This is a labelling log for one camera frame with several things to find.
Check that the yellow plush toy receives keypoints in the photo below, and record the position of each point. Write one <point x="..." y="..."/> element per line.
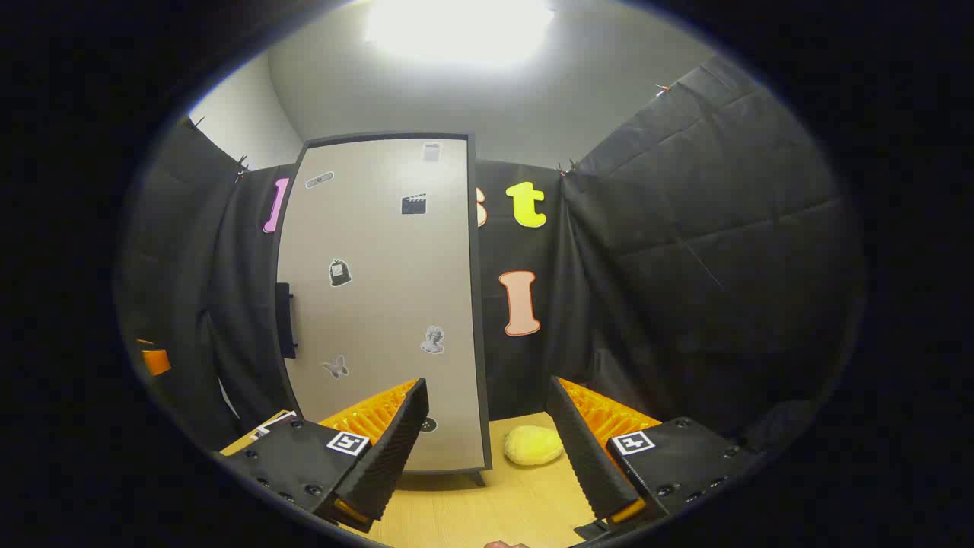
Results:
<point x="533" y="445"/>

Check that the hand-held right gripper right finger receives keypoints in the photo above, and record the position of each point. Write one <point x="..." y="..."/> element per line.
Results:
<point x="582" y="449"/>

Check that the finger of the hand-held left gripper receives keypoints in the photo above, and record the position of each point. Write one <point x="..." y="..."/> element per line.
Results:
<point x="156" y="361"/>

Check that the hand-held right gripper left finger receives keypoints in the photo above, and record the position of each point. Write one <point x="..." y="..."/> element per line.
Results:
<point x="396" y="449"/>

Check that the black backdrop cloth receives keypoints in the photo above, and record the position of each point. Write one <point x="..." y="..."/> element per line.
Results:
<point x="685" y="266"/>

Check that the dark grey cabinet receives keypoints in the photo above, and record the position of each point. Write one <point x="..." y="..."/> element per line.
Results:
<point x="478" y="304"/>

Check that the beige cabinet door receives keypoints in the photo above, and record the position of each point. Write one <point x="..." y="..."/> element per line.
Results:
<point x="380" y="304"/>

